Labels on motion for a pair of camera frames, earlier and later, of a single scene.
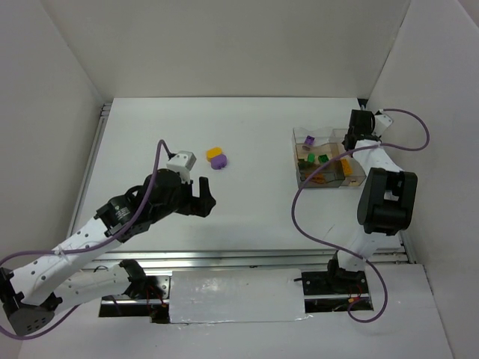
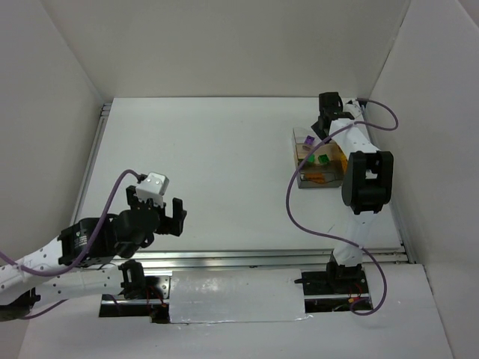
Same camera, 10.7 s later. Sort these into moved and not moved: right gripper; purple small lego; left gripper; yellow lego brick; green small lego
Moved: right gripper; left gripper
Not moved: purple small lego; green small lego; yellow lego brick
